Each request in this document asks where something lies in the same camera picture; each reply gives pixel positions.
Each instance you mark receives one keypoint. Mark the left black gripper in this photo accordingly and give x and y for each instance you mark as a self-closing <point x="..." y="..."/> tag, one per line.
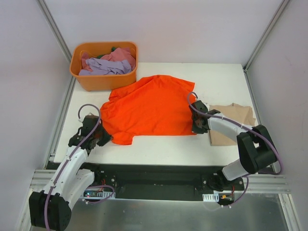
<point x="101" y="134"/>

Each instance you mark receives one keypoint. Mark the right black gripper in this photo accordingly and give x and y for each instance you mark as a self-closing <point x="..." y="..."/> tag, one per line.
<point x="197" y="122"/>

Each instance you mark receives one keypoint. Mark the orange t shirt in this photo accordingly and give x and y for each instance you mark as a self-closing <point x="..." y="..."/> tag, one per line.
<point x="152" y="106"/>

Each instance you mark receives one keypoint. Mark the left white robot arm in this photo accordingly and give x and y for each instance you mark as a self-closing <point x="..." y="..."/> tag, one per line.
<point x="52" y="207"/>

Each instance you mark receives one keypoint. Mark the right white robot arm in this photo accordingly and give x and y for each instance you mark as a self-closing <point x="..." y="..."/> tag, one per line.
<point x="255" y="147"/>

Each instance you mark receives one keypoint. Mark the lilac t shirt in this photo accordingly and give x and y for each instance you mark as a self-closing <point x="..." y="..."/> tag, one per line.
<point x="100" y="67"/>

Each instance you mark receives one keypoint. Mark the orange plastic laundry basket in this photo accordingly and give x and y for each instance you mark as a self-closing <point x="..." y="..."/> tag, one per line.
<point x="102" y="82"/>

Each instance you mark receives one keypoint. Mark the pink t shirt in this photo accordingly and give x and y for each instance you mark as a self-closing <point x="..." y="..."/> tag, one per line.
<point x="119" y="54"/>

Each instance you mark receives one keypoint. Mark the green garment in basket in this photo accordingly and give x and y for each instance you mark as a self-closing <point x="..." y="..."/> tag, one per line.
<point x="100" y="56"/>

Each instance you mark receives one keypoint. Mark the left white cable duct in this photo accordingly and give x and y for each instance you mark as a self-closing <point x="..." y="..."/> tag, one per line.
<point x="98" y="195"/>

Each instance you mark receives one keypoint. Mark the white cable duct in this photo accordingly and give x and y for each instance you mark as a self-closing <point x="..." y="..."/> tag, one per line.
<point x="98" y="195"/>
<point x="211" y="197"/>

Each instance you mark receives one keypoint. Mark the right white cable duct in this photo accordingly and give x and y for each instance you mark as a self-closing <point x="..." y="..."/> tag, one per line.
<point x="211" y="197"/>

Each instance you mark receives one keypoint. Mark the front aluminium rail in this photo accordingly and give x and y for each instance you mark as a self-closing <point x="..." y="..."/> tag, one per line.
<point x="259" y="183"/>

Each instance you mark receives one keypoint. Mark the right aluminium frame post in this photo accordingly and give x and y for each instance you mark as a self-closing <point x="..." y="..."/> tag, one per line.
<point x="272" y="23"/>

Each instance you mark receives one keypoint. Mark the aluminium frame post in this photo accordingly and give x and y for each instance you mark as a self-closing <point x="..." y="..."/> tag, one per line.
<point x="54" y="28"/>
<point x="272" y="23"/>

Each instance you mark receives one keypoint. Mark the left aluminium frame post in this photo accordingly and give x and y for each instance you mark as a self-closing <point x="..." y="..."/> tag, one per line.
<point x="54" y="28"/>

